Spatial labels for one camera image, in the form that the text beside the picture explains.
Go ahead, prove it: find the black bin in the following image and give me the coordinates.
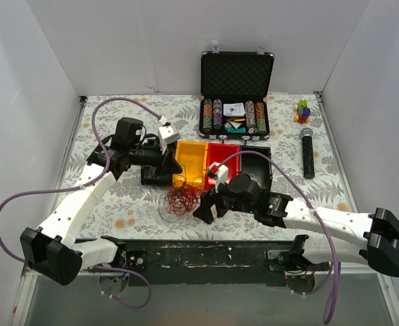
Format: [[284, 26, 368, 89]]
[[139, 139, 178, 187], [239, 145, 273, 190]]

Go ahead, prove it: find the red wire tangle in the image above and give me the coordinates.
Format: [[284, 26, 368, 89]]
[[164, 179, 203, 215]]

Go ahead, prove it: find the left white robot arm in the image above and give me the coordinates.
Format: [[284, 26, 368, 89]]
[[20, 117, 182, 285]]

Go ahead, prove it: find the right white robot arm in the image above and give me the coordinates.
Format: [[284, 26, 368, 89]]
[[193, 174, 399, 278]]

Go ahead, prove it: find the yellow bin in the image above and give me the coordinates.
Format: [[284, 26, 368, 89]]
[[173, 141, 208, 190]]

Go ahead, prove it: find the red bin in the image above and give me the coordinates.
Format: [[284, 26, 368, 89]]
[[204, 143, 239, 191]]

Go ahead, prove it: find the black microphone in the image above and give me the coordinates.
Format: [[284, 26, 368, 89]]
[[300, 128, 315, 179]]

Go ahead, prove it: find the playing card deck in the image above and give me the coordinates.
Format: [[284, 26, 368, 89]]
[[223, 103, 245, 117]]

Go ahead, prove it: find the colourful toy block car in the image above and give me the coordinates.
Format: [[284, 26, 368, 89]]
[[294, 100, 311, 124]]

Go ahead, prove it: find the black poker chip case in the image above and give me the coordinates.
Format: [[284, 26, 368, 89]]
[[198, 49, 275, 141]]

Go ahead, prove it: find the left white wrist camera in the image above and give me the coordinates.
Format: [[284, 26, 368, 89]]
[[158, 125, 181, 153]]

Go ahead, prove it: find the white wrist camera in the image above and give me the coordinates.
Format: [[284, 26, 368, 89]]
[[158, 125, 181, 153], [207, 162, 229, 193]]

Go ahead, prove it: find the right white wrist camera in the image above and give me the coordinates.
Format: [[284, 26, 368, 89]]
[[207, 162, 229, 193]]

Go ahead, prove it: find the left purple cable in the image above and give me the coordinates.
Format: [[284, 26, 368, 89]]
[[0, 97, 168, 310]]

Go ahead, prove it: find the purple cable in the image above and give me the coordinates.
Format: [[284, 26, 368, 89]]
[[0, 97, 168, 310], [208, 150, 341, 325]]

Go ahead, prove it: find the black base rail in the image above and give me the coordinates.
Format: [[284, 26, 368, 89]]
[[73, 237, 329, 287]]

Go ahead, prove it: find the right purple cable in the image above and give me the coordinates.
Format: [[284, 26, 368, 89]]
[[208, 150, 341, 325]]

